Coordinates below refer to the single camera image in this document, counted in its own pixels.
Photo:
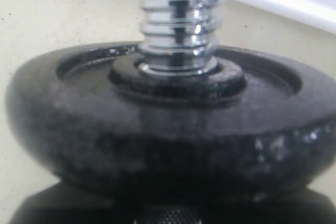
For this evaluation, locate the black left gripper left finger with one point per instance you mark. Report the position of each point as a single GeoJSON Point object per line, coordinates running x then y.
{"type": "Point", "coordinates": [63, 203]}

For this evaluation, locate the black weight plate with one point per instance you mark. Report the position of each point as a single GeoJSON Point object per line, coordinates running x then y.
{"type": "Point", "coordinates": [258, 125]}

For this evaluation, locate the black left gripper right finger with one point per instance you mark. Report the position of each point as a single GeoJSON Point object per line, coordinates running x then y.
{"type": "Point", "coordinates": [240, 203]}

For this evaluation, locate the chrome threaded dumbbell bar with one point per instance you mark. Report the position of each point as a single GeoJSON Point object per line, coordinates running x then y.
{"type": "Point", "coordinates": [179, 37]}

